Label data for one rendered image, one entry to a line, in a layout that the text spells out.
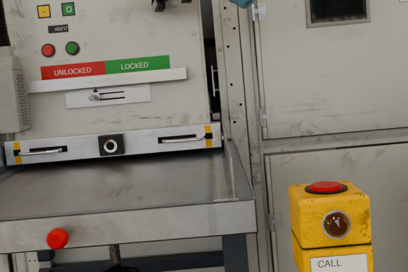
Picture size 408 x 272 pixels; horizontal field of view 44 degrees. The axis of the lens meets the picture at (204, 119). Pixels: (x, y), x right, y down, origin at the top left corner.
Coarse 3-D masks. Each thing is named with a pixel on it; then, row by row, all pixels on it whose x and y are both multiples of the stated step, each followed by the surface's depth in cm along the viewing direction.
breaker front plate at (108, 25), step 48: (48, 0) 122; (96, 0) 122; (144, 0) 122; (192, 0) 121; (96, 48) 123; (144, 48) 123; (192, 48) 122; (48, 96) 124; (144, 96) 124; (192, 96) 124
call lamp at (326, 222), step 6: (330, 210) 55; (336, 210) 55; (324, 216) 55; (330, 216) 55; (336, 216) 55; (342, 216) 55; (348, 216) 55; (324, 222) 55; (330, 222) 55; (336, 222) 54; (342, 222) 54; (348, 222) 55; (324, 228) 56; (330, 228) 55; (336, 228) 54; (342, 228) 54; (348, 228) 55; (330, 234) 55; (336, 234) 55; (342, 234) 55
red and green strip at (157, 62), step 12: (120, 60) 123; (132, 60) 123; (144, 60) 123; (156, 60) 123; (168, 60) 123; (48, 72) 124; (60, 72) 123; (72, 72) 123; (84, 72) 123; (96, 72) 123; (108, 72) 123; (120, 72) 123
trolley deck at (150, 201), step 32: (96, 160) 132; (128, 160) 128; (160, 160) 123; (192, 160) 119; (0, 192) 102; (32, 192) 99; (64, 192) 96; (96, 192) 94; (128, 192) 91; (160, 192) 89; (192, 192) 87; (0, 224) 80; (32, 224) 80; (64, 224) 80; (96, 224) 80; (128, 224) 80; (160, 224) 79; (192, 224) 79; (224, 224) 79; (256, 224) 79
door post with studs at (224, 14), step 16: (224, 0) 143; (224, 16) 143; (224, 32) 144; (224, 48) 144; (224, 64) 145; (240, 64) 145; (224, 80) 145; (240, 80) 145; (224, 96) 146; (240, 96) 145; (224, 112) 146; (240, 112) 146; (224, 128) 147; (240, 128) 146; (240, 144) 147; (256, 256) 150
